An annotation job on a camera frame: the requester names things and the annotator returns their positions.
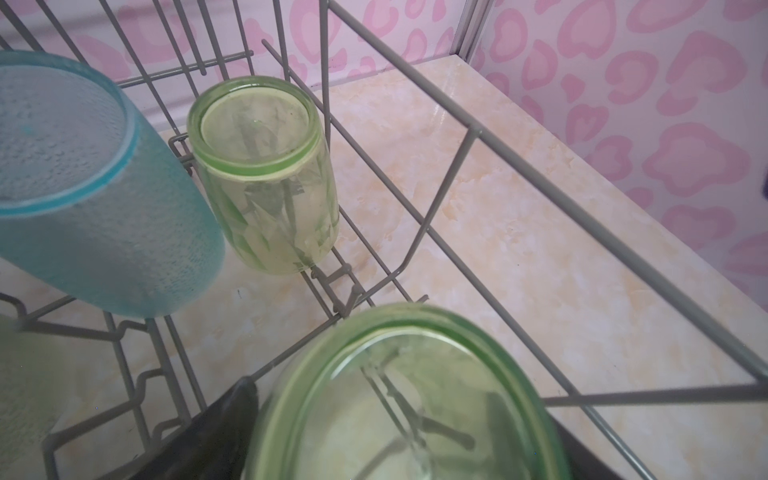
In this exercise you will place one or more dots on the yellow-green plastic cup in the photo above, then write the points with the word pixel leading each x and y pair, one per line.
pixel 404 391

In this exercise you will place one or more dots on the grey wire dish rack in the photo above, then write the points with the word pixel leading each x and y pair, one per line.
pixel 652 115

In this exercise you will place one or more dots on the teal plastic cup front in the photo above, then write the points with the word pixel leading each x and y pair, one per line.
pixel 93 201

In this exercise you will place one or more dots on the right corner aluminium post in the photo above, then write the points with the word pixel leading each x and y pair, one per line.
pixel 470 27

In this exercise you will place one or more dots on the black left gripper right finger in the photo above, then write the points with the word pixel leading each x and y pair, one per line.
pixel 583 464

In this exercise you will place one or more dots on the pale yellow plastic cup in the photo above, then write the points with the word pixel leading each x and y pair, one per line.
pixel 35 389

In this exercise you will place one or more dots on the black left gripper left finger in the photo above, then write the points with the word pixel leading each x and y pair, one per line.
pixel 215 444

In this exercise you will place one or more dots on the green transparent plastic cup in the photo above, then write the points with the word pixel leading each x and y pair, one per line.
pixel 262 157

